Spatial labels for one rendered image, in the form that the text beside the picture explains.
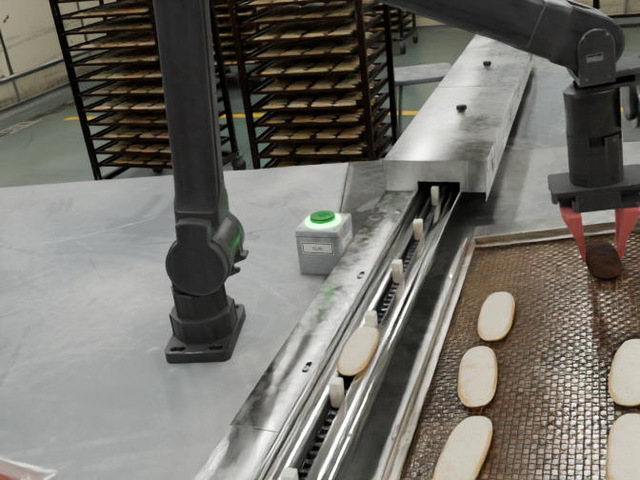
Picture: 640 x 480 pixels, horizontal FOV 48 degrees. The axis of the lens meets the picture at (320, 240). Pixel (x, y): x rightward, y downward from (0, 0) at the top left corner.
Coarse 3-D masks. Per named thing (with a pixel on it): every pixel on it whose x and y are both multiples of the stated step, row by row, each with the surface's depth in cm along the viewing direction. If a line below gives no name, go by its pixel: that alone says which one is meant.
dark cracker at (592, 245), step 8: (600, 240) 88; (592, 248) 86; (600, 248) 85; (608, 248) 85; (592, 256) 84; (600, 256) 83; (608, 256) 83; (616, 256) 83; (592, 264) 82; (600, 264) 82; (608, 264) 82; (616, 264) 81; (592, 272) 82; (600, 272) 81; (608, 272) 80; (616, 272) 80
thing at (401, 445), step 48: (480, 240) 98; (528, 240) 95; (480, 288) 87; (528, 288) 84; (576, 288) 81; (432, 336) 78; (528, 336) 75; (624, 336) 70; (432, 384) 72; (576, 432) 60
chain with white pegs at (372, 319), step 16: (432, 192) 124; (432, 208) 124; (416, 224) 112; (416, 240) 114; (400, 272) 101; (384, 304) 97; (368, 320) 89; (336, 384) 77; (336, 400) 78; (320, 432) 75; (304, 464) 71
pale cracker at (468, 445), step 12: (468, 420) 64; (480, 420) 63; (456, 432) 62; (468, 432) 62; (480, 432) 62; (456, 444) 61; (468, 444) 61; (480, 444) 60; (444, 456) 60; (456, 456) 60; (468, 456) 59; (480, 456) 59; (444, 468) 59; (456, 468) 58; (468, 468) 58; (480, 468) 59
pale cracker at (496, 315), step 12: (492, 300) 81; (504, 300) 81; (480, 312) 80; (492, 312) 79; (504, 312) 78; (480, 324) 78; (492, 324) 77; (504, 324) 76; (480, 336) 76; (492, 336) 75; (504, 336) 76
